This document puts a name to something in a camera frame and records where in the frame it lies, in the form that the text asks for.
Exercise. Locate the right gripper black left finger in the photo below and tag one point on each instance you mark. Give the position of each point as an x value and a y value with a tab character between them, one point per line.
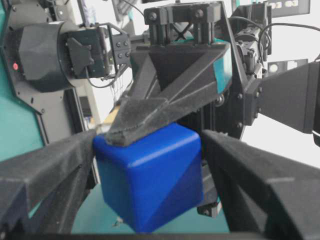
41	191

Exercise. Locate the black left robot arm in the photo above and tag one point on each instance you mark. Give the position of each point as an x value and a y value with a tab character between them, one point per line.
46	56

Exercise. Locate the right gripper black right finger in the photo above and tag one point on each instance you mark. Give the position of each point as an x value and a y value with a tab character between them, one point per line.
262	192

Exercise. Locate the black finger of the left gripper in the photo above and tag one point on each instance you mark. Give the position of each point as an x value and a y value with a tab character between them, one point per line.
169	82

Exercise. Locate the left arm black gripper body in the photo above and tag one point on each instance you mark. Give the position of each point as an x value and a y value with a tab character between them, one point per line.
206	24

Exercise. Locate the blue cube block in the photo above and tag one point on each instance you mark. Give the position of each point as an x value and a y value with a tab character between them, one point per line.
154	180

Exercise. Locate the green table cloth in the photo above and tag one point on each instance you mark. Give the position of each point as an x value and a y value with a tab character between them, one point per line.
23	130

